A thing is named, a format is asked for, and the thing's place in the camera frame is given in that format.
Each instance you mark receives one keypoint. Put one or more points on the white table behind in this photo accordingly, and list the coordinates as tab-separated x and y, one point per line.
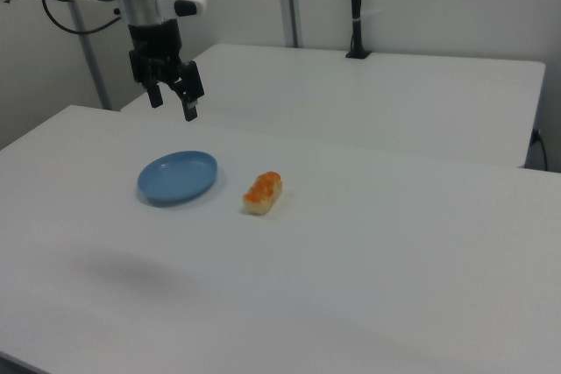
350	93

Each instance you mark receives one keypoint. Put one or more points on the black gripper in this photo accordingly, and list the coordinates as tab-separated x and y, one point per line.
155	47

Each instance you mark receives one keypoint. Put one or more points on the black camera stand pole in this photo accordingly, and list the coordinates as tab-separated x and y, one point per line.
357	6

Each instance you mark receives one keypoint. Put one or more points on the blue oval plate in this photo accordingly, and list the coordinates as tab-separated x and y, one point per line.
177	178

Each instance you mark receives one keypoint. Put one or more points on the orange-topped bread loaf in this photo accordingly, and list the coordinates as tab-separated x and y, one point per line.
263	193

